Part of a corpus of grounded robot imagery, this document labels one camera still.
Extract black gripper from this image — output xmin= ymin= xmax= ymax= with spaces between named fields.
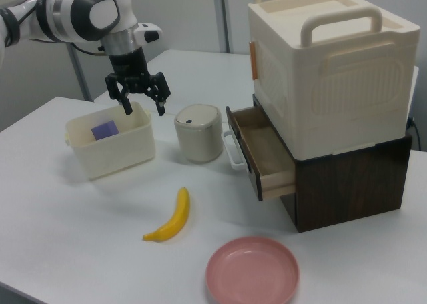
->
xmin=105 ymin=47 xmax=172 ymax=117

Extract copper storage box clasp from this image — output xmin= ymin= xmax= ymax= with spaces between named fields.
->
xmin=248 ymin=41 xmax=260 ymax=81

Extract cream plastic storage box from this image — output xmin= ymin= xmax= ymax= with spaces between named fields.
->
xmin=246 ymin=0 xmax=420 ymax=161

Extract purple foam cube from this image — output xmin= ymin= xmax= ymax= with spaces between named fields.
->
xmin=91 ymin=119 xmax=120 ymax=141

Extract cream lidded trash can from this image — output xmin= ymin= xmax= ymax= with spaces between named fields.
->
xmin=173 ymin=104 xmax=224 ymax=164

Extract yellow banana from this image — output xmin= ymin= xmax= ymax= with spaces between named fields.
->
xmin=142 ymin=186 xmax=191 ymax=243

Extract open wooden drawer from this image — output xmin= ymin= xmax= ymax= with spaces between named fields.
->
xmin=225 ymin=105 xmax=297 ymax=202

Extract pink plastic plate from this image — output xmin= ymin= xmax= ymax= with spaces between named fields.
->
xmin=205 ymin=236 xmax=300 ymax=304

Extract dark brown wooden cabinet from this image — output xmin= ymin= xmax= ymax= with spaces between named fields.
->
xmin=252 ymin=93 xmax=413 ymax=233

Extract white drawer handle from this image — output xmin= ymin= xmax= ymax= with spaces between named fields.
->
xmin=221 ymin=129 xmax=250 ymax=171

